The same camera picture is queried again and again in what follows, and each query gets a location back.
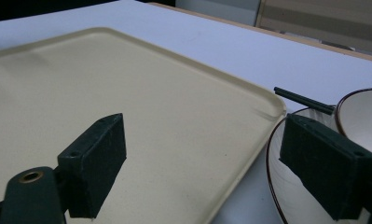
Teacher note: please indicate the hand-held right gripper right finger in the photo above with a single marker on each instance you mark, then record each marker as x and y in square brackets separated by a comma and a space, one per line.
[323, 165]

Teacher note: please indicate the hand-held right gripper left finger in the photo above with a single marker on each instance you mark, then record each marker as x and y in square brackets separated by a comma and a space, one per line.
[93, 168]

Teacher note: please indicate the white bowl with brown rim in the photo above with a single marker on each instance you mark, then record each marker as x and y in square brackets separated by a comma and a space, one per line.
[286, 199]
[362, 115]

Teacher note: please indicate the beige plastic tray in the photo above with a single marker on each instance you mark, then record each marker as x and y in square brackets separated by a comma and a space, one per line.
[162, 109]

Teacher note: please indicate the dark chopstick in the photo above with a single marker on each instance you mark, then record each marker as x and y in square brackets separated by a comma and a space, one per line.
[298, 97]
[317, 107]

